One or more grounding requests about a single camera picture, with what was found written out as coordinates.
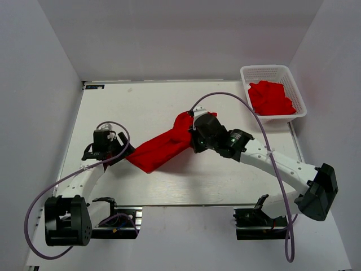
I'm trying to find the red t shirt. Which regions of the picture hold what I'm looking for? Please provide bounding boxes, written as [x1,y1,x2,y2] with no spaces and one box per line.
[125,111,218,174]

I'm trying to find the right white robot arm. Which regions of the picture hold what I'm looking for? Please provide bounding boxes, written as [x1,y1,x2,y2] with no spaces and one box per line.
[189,109,338,221]

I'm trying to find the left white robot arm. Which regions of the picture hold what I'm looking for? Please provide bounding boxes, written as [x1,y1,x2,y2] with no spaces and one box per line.
[45,129,135,246]

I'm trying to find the red shirts in basket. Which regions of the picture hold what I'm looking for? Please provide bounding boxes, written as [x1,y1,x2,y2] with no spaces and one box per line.
[248,81,296,116]

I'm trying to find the white plastic basket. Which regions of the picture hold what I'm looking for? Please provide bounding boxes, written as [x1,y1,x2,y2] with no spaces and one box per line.
[240,64,307,123]

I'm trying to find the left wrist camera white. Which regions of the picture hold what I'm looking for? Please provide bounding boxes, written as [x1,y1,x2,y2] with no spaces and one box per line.
[97,123,116,141]

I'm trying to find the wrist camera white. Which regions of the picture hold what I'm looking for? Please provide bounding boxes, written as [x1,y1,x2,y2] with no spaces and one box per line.
[97,123,116,141]
[188,106,208,120]

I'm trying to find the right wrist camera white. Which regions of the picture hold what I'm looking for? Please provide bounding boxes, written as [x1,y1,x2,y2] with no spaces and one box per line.
[188,106,208,120]

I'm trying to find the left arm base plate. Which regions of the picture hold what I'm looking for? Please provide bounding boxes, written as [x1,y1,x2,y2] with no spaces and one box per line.
[91,206,143,240]

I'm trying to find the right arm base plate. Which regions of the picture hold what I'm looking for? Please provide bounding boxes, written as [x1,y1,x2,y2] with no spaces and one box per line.
[233,208,288,241]

